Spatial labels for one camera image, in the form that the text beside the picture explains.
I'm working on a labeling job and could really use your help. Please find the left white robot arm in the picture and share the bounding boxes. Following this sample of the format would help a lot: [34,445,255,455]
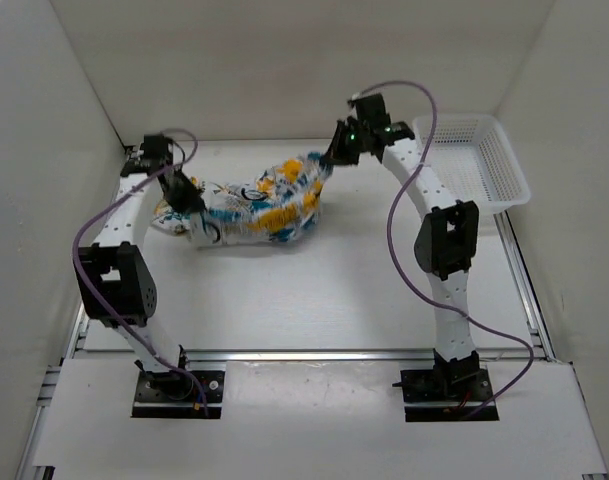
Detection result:
[72,128,205,400]

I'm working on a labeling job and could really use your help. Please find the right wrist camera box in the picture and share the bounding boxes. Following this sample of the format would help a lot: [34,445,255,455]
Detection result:
[348,93,391,130]

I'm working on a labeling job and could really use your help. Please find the patterned teal yellow shorts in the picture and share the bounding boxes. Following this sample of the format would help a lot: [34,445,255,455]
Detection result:
[151,152,333,248]

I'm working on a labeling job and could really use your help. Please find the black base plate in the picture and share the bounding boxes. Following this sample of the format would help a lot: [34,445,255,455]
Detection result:
[131,370,226,420]
[393,369,499,423]

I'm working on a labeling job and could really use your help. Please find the white plastic basket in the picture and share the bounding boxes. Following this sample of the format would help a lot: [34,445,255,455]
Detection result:
[412,113,531,215]

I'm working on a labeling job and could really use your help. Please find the aluminium front rail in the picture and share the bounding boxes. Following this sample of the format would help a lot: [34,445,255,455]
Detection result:
[72,348,529,363]

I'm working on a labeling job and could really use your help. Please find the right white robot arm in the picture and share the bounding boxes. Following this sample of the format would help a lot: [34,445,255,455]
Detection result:
[324,116,480,400]

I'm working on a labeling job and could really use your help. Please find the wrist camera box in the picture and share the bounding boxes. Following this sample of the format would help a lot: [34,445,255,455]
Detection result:
[348,93,391,130]
[139,133,174,170]

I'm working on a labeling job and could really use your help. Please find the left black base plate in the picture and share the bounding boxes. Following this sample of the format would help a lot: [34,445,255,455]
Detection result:
[131,370,226,420]

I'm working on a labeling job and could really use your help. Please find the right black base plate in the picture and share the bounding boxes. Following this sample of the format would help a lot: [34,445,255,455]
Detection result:
[393,369,499,423]

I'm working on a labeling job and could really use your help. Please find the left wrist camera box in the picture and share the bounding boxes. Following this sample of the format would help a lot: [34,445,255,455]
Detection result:
[139,133,174,170]

